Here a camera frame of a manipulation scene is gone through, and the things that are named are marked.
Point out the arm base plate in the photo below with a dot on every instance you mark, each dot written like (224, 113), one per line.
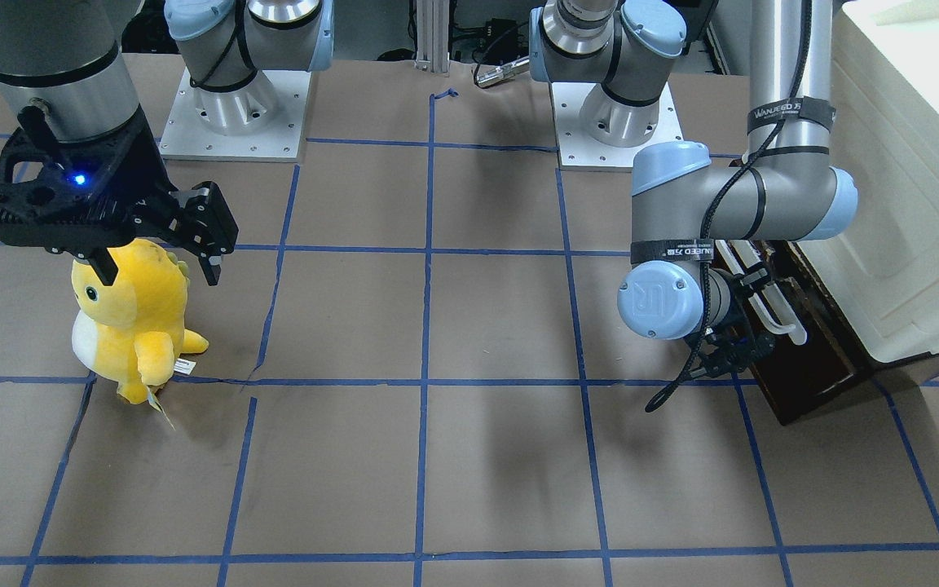
(616, 126)
(261, 122)

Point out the yellow plush toy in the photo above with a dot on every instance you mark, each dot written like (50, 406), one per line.
(133, 331)

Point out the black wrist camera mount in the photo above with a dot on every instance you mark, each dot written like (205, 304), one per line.
(70, 203)

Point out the aluminium frame post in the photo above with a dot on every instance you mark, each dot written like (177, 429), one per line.
(432, 33)

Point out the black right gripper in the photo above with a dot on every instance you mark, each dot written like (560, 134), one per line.
(146, 168)

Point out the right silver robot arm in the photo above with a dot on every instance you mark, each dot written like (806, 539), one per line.
(66, 56)

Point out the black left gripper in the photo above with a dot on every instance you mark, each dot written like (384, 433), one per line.
(737, 349)

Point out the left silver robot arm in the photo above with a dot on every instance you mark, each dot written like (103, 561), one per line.
(786, 188)

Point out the white drawer handle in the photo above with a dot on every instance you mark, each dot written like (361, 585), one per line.
(771, 306)

